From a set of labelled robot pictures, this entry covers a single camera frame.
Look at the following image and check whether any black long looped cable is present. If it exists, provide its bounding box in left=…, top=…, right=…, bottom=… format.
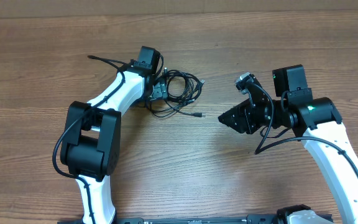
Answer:
left=144, top=68, right=204, bottom=119

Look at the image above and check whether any black thick plug cable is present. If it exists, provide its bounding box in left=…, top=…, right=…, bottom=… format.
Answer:
left=163, top=67, right=206, bottom=105

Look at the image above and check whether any black short usb cable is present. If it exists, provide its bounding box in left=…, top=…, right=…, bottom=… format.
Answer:
left=166, top=99, right=206, bottom=118

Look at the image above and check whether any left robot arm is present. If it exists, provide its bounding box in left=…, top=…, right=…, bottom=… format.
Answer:
left=52, top=46, right=163, bottom=223

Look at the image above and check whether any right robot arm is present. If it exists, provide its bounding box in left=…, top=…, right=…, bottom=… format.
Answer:
left=218, top=65, right=358, bottom=223

